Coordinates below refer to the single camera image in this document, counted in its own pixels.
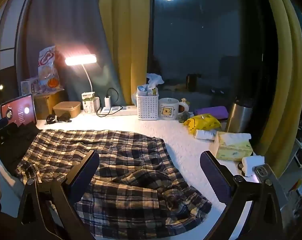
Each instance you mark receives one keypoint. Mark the plaid pants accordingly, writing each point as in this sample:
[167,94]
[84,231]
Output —
[131,160]

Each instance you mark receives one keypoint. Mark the red white snack bag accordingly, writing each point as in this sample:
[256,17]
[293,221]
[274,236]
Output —
[48,67]

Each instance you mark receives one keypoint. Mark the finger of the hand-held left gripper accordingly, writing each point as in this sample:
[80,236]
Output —
[16,145]

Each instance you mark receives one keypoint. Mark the white green milk carton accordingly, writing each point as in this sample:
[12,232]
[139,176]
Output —
[88,103]

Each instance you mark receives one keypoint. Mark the white desk lamp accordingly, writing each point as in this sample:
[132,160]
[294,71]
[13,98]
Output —
[79,60]

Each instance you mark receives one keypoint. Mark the yellow snack bag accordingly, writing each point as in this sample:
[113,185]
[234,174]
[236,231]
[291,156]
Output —
[203,123]

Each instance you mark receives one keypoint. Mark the small white box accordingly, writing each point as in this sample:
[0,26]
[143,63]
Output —
[28,86]

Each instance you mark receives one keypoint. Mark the white perforated basket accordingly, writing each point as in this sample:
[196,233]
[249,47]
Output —
[147,107]

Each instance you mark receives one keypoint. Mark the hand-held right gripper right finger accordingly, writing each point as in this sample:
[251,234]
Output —
[214,175]

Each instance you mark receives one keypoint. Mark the tablet with red screen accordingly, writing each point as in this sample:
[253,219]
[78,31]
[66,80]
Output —
[21,110]

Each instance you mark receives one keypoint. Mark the white plastic bag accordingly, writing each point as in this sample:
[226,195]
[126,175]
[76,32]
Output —
[154,78]

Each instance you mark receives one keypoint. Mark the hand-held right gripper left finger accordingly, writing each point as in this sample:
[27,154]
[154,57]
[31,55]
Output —
[84,172]

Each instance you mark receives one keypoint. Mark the yellow tissue box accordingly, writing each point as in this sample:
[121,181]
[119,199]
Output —
[232,147]

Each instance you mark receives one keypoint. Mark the silver phone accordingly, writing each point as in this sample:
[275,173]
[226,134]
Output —
[263,171]

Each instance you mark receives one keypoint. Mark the blue white packets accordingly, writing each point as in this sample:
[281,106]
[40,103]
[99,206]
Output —
[142,90]

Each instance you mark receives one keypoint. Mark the white cartoon mug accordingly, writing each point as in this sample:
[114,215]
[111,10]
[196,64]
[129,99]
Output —
[168,110]

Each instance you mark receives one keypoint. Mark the white blue power strip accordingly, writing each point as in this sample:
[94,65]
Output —
[123,110]

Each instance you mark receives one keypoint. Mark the purple pouch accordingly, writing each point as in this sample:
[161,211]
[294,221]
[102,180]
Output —
[211,111]

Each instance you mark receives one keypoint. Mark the small white tissue pack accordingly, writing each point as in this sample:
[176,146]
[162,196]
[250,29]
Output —
[252,163]

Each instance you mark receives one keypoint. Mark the cardboard box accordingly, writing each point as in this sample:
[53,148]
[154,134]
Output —
[45,105]

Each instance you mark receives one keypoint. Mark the dark window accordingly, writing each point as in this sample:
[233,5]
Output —
[203,42]

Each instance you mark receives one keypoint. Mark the brown food container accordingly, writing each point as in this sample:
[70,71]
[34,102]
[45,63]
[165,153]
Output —
[66,108]

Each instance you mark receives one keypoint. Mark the grey-blue curtain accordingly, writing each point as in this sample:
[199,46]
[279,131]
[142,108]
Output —
[66,17]

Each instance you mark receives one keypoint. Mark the steel thermos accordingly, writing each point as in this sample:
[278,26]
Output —
[237,117]

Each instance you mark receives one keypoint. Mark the yellow curtain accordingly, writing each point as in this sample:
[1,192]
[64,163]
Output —
[288,67]
[126,30]

